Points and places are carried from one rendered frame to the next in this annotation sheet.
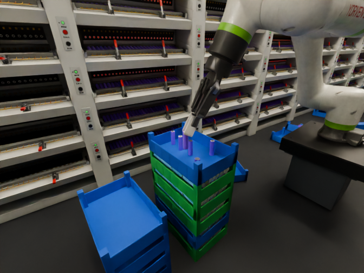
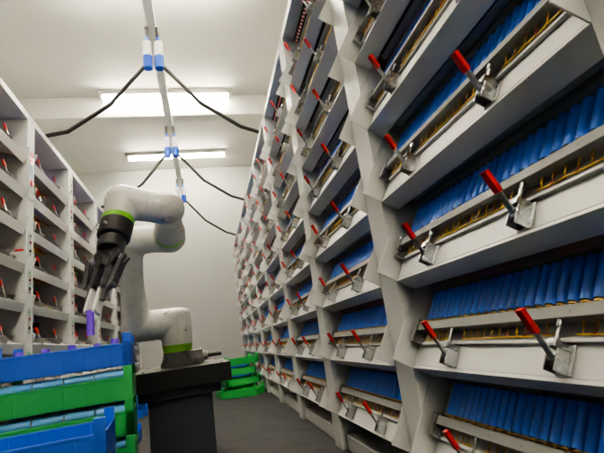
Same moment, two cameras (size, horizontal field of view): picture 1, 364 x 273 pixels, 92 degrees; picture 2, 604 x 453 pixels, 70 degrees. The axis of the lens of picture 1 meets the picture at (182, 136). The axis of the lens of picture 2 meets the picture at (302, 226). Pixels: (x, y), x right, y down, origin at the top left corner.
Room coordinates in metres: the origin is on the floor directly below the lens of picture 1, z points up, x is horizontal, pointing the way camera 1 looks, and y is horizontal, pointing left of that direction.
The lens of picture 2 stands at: (-0.37, 0.87, 0.41)
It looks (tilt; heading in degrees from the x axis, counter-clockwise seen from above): 14 degrees up; 288
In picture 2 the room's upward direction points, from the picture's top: 8 degrees counter-clockwise
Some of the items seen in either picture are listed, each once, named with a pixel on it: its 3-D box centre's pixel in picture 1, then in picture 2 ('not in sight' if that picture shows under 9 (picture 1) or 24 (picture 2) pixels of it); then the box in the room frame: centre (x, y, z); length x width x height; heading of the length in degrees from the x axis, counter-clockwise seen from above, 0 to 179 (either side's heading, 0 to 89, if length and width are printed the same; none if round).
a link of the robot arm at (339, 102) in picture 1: (342, 106); (173, 329); (0.84, -0.80, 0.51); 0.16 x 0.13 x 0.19; 35
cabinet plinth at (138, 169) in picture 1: (218, 137); not in sight; (1.51, -0.35, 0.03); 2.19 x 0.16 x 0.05; 122
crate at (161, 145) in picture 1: (189, 147); (70, 357); (0.60, -0.03, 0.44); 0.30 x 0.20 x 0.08; 38
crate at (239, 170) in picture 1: (224, 164); not in sight; (1.04, -0.30, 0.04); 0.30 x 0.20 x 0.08; 8
